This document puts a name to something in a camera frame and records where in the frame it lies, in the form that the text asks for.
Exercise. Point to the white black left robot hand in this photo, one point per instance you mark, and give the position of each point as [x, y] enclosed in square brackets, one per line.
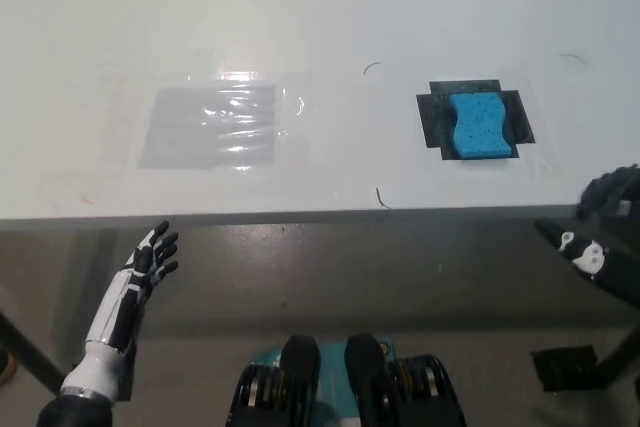
[107, 347]

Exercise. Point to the black floor tape patch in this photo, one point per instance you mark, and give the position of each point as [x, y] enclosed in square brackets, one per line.
[565, 367]

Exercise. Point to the clear plastic film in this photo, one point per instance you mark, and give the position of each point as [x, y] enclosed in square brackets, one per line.
[292, 112]

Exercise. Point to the yellowish tape roll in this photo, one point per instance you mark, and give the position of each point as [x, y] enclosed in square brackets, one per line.
[6, 369]

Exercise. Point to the blue soft sponge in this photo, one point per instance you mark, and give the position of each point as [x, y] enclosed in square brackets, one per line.
[481, 124]

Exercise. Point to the clear plastic sheet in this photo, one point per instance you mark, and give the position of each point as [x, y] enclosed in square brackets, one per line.
[175, 132]

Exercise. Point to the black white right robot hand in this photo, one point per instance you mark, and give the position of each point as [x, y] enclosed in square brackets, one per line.
[587, 254]

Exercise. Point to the black teal robot body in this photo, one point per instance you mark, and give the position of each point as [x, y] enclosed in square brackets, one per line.
[300, 387]

